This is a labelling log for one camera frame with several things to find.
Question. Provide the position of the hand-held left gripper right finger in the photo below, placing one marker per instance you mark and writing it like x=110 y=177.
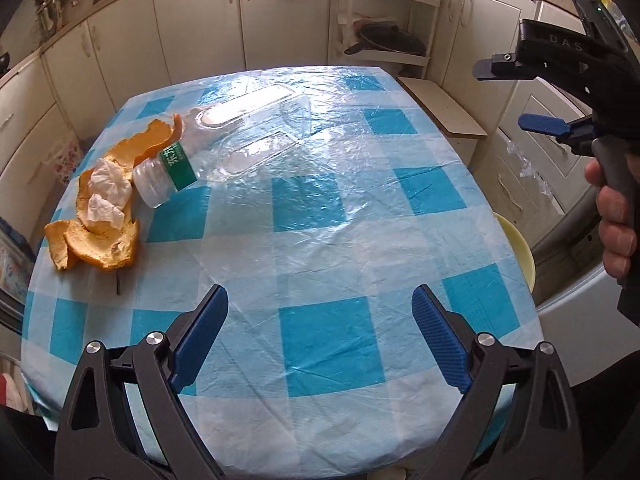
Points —
x=440 y=340

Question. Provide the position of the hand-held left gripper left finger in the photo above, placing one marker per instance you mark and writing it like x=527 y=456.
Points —
x=200 y=340

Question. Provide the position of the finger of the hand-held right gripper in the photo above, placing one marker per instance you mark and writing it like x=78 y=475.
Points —
x=542 y=122
x=500 y=67

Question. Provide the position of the white tissue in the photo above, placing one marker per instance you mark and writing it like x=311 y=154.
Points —
x=112 y=180
x=105 y=212

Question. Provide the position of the clear plastic bottle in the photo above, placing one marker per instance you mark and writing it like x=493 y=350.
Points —
x=220 y=160

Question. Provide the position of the floral waste basket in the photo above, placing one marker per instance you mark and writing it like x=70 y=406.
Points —
x=67 y=160

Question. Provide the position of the person's right hand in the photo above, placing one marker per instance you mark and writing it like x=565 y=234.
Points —
x=615 y=225

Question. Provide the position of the small clear plastic bag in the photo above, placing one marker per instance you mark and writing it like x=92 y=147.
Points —
x=525 y=165

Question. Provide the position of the black pan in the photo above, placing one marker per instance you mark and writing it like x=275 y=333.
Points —
x=390 y=37

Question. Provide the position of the yellow plastic stool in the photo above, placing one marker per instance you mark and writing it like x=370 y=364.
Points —
x=520 y=250

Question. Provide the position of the blue checkered tablecloth table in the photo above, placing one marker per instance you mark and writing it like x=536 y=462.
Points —
x=325 y=240

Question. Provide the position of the person's right leg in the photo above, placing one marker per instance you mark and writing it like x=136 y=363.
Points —
x=610 y=425

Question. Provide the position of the white kitchen cabinets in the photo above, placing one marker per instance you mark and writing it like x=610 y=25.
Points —
x=200 y=25

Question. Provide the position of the wall utensil rack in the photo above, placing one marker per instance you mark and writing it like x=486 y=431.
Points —
x=50 y=2

